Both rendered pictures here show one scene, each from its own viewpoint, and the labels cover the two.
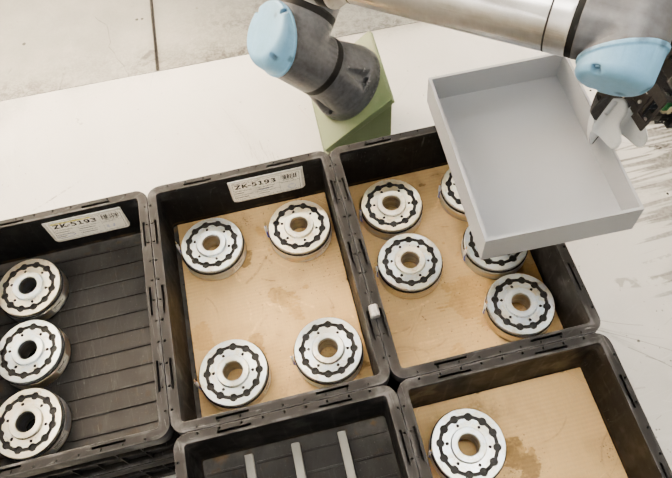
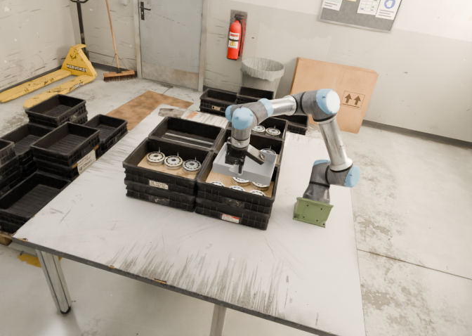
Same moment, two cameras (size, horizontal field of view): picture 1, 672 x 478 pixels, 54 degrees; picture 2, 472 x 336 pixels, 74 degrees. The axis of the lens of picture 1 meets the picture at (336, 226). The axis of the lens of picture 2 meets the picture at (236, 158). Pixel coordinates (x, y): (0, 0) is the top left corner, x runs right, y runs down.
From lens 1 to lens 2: 167 cm
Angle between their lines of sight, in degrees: 68
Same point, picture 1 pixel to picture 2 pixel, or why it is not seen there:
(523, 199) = not seen: hidden behind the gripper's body
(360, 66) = (313, 191)
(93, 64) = (416, 244)
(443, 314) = (224, 180)
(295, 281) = not seen: hidden behind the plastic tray
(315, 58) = (314, 173)
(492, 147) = (252, 164)
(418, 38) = (347, 252)
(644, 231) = (223, 263)
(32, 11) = (450, 235)
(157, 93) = not seen: hidden behind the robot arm
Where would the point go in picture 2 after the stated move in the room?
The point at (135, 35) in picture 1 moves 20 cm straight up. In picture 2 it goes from (435, 263) to (447, 247)
